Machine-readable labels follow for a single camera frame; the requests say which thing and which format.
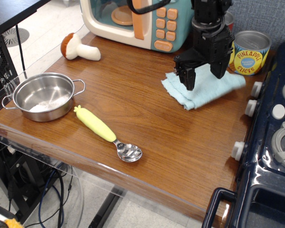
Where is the light blue rag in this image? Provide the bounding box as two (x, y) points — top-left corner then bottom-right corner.
(161, 64), (246, 110)

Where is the black side desk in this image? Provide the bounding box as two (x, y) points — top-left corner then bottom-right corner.
(0, 0), (49, 35)

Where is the white stove knob front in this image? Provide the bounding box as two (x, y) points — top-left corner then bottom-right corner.
(231, 142), (245, 161)

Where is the plush mushroom toy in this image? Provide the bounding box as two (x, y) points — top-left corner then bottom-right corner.
(60, 33), (101, 61)

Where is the tomato sauce can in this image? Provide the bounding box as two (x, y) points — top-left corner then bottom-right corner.
(224, 11), (235, 32)

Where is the white stove knob rear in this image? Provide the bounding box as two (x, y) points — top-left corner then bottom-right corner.
(251, 81), (263, 98)

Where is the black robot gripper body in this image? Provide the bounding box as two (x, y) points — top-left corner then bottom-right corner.
(191, 18), (234, 66)

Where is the dark blue toy stove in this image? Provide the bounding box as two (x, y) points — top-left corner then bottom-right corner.
(202, 42), (285, 228)

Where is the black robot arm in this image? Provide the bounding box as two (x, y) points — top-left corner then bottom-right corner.
(174, 0), (234, 91)

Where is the small stainless steel pot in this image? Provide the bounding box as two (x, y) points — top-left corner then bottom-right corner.
(1, 73), (86, 122)

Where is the black floor cable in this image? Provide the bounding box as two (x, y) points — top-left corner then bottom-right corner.
(23, 163), (74, 228)

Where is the spoon with yellow-green handle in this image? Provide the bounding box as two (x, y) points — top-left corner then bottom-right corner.
(74, 105), (143, 162)

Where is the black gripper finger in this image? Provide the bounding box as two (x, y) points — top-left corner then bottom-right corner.
(210, 54), (229, 79)
(173, 48), (208, 91)

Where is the blue floor cable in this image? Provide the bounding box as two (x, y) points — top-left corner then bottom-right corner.
(38, 170), (65, 228)

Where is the white stove knob middle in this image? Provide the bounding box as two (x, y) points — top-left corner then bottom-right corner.
(245, 100), (257, 117)

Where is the pineapple slices can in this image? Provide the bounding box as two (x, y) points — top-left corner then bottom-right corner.
(228, 30), (272, 76)

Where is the white stove knob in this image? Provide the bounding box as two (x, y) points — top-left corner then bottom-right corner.
(231, 142), (245, 161)
(245, 100), (257, 117)
(251, 81), (263, 98)

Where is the toy microwave teal and cream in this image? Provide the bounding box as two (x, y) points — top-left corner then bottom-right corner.
(80, 0), (194, 53)

